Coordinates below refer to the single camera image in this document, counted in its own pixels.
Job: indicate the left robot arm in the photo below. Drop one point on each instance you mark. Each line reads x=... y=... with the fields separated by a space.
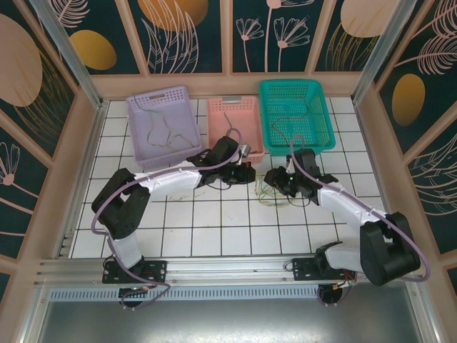
x=168 y=182

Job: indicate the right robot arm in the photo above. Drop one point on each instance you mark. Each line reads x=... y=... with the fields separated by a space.
x=350 y=203

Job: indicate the pink plastic basket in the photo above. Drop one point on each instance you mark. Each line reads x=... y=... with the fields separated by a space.
x=246 y=121

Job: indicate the teal plastic basket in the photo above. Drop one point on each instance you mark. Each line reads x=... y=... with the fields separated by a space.
x=321 y=118

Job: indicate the purple plastic basket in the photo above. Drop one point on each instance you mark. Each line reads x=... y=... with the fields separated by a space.
x=178 y=118

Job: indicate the black controller board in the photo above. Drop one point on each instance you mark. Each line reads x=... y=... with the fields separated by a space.
x=333 y=296
x=130 y=298

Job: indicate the grey metal panel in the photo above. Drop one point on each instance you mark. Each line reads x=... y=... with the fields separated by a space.
x=228 y=321

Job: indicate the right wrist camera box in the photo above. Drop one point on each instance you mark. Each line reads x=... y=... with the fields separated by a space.
x=291 y=168

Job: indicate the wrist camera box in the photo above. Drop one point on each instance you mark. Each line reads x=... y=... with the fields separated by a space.
x=291 y=168
x=245 y=150

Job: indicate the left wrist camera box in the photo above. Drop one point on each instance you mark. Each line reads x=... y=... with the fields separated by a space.
x=245 y=150

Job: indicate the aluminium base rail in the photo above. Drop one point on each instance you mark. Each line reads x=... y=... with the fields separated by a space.
x=228 y=266

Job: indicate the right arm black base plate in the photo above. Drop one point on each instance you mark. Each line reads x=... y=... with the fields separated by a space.
x=303 y=271

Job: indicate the aluminium side rail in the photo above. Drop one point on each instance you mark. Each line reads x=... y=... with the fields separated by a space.
x=86 y=160

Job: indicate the aluminium frame post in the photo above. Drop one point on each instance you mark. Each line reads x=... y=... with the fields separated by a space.
x=74 y=57
x=385 y=50

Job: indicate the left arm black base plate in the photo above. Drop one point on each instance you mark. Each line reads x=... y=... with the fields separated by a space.
x=155 y=271

